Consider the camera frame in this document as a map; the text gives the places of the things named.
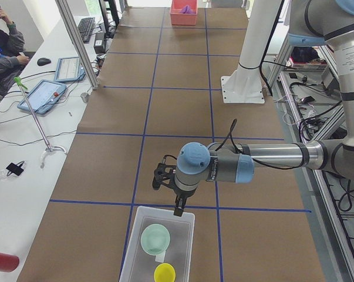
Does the near teach pendant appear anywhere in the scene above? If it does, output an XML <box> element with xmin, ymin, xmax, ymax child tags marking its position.
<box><xmin>27</xmin><ymin>80</ymin><xmax>67</xmax><ymax>115</ymax></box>

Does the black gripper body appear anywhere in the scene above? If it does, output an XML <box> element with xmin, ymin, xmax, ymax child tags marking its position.
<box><xmin>174</xmin><ymin>187</ymin><xmax>196</xmax><ymax>206</ymax></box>

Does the small black device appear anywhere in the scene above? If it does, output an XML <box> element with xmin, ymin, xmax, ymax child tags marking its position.
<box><xmin>6</xmin><ymin>160</ymin><xmax>26</xmax><ymax>177</ymax></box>

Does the black keyboard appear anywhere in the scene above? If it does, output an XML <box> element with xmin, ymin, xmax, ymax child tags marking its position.
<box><xmin>77</xmin><ymin>17</ymin><xmax>95</xmax><ymax>43</ymax></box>

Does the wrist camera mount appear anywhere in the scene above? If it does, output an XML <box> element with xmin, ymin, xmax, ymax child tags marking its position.
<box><xmin>152</xmin><ymin>155</ymin><xmax>177</xmax><ymax>190</ymax></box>

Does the black computer mouse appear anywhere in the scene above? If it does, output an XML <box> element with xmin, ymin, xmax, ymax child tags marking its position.
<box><xmin>36</xmin><ymin>58</ymin><xmax>51</xmax><ymax>66</ymax></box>

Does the aluminium frame post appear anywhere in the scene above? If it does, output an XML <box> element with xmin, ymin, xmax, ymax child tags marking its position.
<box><xmin>55</xmin><ymin>0</ymin><xmax>99</xmax><ymax>90</ymax></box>

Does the red bottle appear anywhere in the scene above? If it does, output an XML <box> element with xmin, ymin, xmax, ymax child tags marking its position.
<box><xmin>0</xmin><ymin>253</ymin><xmax>20</xmax><ymax>273</ymax></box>

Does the purple cloth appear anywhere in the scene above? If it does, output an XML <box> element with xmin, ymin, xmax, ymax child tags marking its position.
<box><xmin>180</xmin><ymin>5</ymin><xmax>194</xmax><ymax>14</ymax></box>

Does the far teach pendant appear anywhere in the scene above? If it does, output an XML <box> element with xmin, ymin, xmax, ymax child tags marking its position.
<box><xmin>54</xmin><ymin>56</ymin><xmax>85</xmax><ymax>83</ymax></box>

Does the seated person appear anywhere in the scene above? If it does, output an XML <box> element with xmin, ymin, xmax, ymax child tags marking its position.
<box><xmin>0</xmin><ymin>6</ymin><xmax>30</xmax><ymax>97</ymax></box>

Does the translucent white plastic box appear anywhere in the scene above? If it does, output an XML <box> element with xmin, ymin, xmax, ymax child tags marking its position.
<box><xmin>120</xmin><ymin>206</ymin><xmax>195</xmax><ymax>281</ymax></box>

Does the pink plastic tray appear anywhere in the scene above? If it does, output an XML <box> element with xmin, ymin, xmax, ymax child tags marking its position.
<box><xmin>170</xmin><ymin>0</ymin><xmax>198</xmax><ymax>26</ymax></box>

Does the light green bowl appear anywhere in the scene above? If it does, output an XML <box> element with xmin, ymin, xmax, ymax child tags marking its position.
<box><xmin>140</xmin><ymin>224</ymin><xmax>170</xmax><ymax>256</ymax></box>

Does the yellow plastic cup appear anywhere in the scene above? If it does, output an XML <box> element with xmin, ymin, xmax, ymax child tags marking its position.
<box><xmin>154</xmin><ymin>263</ymin><xmax>176</xmax><ymax>282</ymax></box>

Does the black power adapter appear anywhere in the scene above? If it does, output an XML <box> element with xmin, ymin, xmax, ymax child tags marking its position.
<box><xmin>93</xmin><ymin>32</ymin><xmax>106</xmax><ymax>54</ymax></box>

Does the teach pendant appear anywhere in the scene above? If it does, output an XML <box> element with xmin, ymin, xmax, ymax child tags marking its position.
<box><xmin>27</xmin><ymin>80</ymin><xmax>67</xmax><ymax>115</ymax></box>
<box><xmin>54</xmin><ymin>56</ymin><xmax>85</xmax><ymax>83</ymax></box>

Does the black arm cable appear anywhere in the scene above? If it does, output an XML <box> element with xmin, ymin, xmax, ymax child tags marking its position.
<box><xmin>208</xmin><ymin>117</ymin><xmax>304</xmax><ymax>170</ymax></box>

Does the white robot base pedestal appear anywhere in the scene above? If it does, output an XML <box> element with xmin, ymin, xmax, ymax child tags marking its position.
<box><xmin>221</xmin><ymin>0</ymin><xmax>284</xmax><ymax>104</ymax></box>

